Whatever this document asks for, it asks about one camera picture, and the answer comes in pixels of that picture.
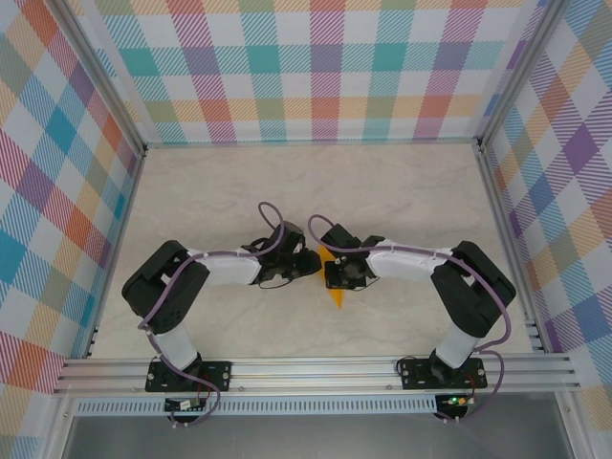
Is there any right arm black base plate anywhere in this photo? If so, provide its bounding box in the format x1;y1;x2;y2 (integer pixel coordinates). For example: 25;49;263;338
398;356;489;391

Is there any white slotted cable duct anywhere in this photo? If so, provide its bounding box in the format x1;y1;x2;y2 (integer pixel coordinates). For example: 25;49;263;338
74;399;440;417

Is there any wide aluminium mounting rail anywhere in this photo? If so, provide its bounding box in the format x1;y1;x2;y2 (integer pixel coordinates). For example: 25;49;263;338
51;354;583;397

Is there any small black circuit board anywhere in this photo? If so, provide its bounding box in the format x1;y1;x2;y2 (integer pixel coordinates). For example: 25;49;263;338
164;397;208;413

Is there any yellow-orange cloth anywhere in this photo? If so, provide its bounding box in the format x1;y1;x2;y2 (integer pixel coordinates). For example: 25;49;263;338
317;246;345;311

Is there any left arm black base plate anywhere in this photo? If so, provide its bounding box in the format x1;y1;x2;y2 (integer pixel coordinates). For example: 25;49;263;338
144;361;234;394

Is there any grey metal panel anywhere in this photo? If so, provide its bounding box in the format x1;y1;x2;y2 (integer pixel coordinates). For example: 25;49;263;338
45;413;582;459

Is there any aluminium table edge rail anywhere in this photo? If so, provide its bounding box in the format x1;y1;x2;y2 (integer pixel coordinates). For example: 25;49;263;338
83;145;147;361
476;142;550;355

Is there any aluminium frame post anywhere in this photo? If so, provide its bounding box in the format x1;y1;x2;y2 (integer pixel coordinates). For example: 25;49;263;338
476;0;575;152
55;0;148;157

